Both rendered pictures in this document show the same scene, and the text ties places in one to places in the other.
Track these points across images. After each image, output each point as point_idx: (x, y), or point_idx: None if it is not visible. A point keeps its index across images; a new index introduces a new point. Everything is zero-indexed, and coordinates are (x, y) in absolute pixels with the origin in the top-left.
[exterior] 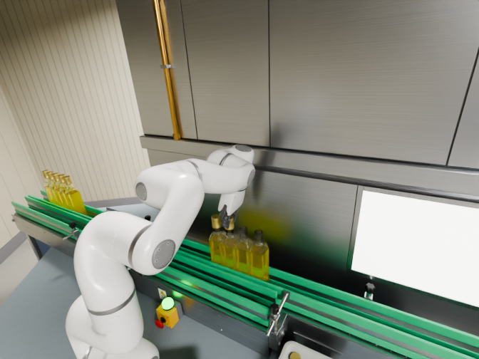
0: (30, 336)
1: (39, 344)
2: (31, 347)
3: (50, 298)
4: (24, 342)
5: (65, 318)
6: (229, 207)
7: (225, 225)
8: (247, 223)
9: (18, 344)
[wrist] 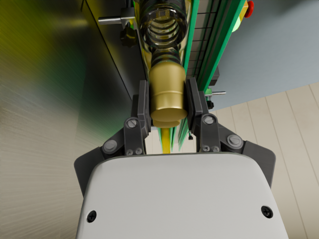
0: (255, 82)
1: (262, 75)
2: (265, 76)
3: (221, 95)
4: (259, 81)
5: (238, 78)
6: (286, 234)
7: (204, 96)
8: (48, 33)
9: (261, 83)
